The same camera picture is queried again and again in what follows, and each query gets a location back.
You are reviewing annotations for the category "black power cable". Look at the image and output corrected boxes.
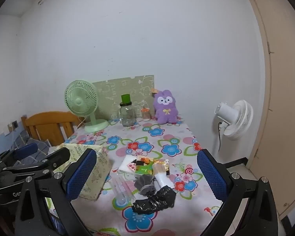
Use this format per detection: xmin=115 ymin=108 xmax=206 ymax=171
xmin=217 ymin=122 xmax=223 ymax=153

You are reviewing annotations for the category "green desk fan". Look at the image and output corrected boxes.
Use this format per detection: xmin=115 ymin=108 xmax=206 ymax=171
xmin=64 ymin=80 xmax=109 ymax=133

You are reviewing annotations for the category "black plastic bag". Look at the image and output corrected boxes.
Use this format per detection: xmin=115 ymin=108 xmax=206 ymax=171
xmin=133 ymin=186 xmax=177 ymax=215

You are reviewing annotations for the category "glass jar with green lid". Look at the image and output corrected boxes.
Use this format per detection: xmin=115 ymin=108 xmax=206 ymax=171
xmin=111 ymin=94 xmax=136 ymax=127

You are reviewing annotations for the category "blue plaid bedding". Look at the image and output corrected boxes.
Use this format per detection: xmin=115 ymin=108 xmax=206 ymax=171
xmin=0 ymin=130 xmax=51 ymax=160

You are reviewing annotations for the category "white standing fan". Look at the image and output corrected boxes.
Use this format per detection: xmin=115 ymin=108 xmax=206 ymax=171
xmin=215 ymin=100 xmax=254 ymax=141

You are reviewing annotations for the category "white fan cable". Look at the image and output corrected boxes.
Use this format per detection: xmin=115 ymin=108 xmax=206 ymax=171
xmin=76 ymin=117 xmax=87 ymax=130

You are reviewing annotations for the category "beige door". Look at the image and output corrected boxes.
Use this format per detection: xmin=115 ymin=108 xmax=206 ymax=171
xmin=240 ymin=0 xmax=295 ymax=227

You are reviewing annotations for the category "grey sock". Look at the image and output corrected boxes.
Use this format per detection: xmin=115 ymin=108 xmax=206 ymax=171
xmin=134 ymin=174 xmax=156 ymax=197

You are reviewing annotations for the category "patterned fabric storage box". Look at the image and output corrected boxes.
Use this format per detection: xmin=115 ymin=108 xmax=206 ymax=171
xmin=48 ymin=143 xmax=112 ymax=201

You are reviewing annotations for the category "green tissue packet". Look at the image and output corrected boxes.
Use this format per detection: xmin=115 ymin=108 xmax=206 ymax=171
xmin=134 ymin=156 xmax=155 ymax=177

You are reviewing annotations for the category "wall socket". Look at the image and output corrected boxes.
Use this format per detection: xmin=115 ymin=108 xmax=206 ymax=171
xmin=7 ymin=120 xmax=19 ymax=136

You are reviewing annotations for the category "clear plastic tube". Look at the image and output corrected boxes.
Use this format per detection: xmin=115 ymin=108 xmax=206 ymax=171
xmin=112 ymin=173 xmax=134 ymax=204

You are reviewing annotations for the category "purple plush bunny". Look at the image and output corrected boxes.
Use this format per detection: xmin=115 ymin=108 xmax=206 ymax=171
xmin=152 ymin=90 xmax=179 ymax=124

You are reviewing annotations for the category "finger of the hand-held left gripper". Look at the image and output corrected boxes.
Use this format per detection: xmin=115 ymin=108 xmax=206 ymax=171
xmin=1 ymin=147 xmax=71 ymax=178
xmin=0 ymin=143 xmax=39 ymax=166

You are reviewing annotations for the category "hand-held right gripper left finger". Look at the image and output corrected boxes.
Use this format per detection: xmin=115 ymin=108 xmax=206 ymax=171
xmin=15 ymin=149 xmax=98 ymax=236

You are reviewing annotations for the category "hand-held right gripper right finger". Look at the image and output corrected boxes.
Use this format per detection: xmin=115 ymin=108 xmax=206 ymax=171
xmin=197 ymin=149 xmax=278 ymax=236

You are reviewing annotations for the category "white tissue packet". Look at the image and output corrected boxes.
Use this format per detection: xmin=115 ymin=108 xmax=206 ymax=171
xmin=118 ymin=155 xmax=138 ymax=174

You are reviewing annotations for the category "green patterned board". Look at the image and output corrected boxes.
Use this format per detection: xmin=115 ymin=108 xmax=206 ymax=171
xmin=92 ymin=74 xmax=155 ymax=120

